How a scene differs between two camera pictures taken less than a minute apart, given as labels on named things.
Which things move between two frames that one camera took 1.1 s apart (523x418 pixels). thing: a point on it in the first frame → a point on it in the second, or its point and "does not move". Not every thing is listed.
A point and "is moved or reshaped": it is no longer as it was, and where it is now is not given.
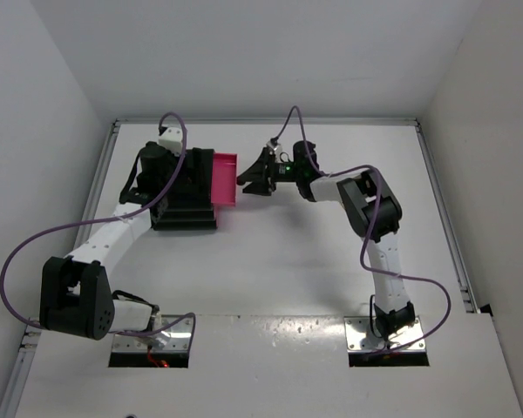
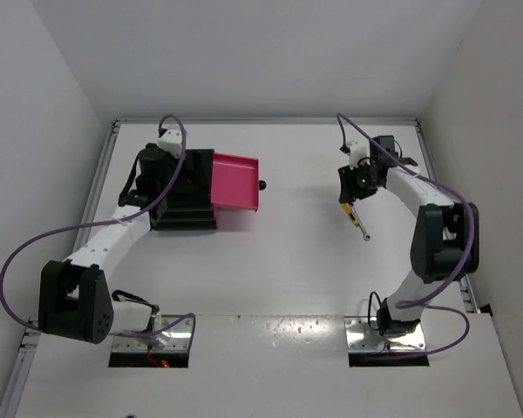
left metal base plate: [176, 339] does not move
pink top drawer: [224, 177] is moved or reshaped
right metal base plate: [359, 336] does not move
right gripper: [259, 175] → [349, 192]
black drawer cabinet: [187, 203] does not move
